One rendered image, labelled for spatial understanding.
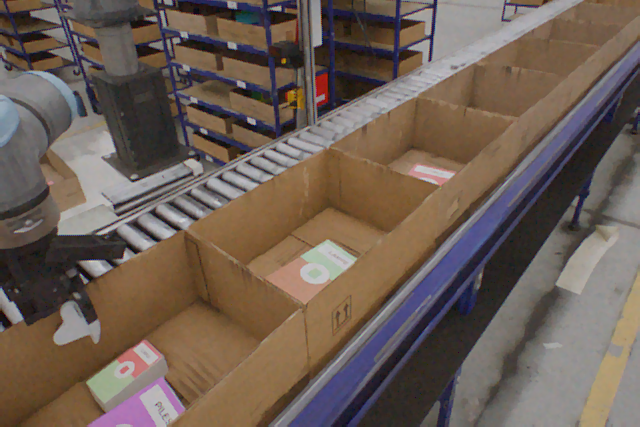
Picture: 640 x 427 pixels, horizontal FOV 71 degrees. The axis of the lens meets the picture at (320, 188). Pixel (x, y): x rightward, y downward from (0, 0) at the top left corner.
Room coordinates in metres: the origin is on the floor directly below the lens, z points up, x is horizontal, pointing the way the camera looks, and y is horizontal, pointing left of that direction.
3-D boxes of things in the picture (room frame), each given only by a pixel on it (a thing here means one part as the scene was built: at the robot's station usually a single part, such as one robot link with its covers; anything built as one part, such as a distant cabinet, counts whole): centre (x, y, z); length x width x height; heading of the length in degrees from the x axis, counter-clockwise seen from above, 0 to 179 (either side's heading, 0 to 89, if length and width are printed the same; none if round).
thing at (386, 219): (0.68, 0.00, 0.96); 0.39 x 0.29 x 0.17; 137
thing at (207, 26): (2.75, 0.61, 0.99); 0.40 x 0.30 x 0.10; 45
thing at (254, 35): (2.43, 0.26, 0.99); 0.40 x 0.30 x 0.10; 44
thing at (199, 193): (1.10, 0.24, 0.72); 0.52 x 0.05 x 0.05; 47
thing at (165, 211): (1.00, 0.33, 0.72); 0.52 x 0.05 x 0.05; 47
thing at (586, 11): (2.12, -1.32, 0.96); 0.39 x 0.29 x 0.17; 137
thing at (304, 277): (0.60, 0.02, 0.92); 0.16 x 0.11 x 0.07; 130
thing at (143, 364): (0.44, 0.31, 0.91); 0.10 x 0.06 x 0.05; 139
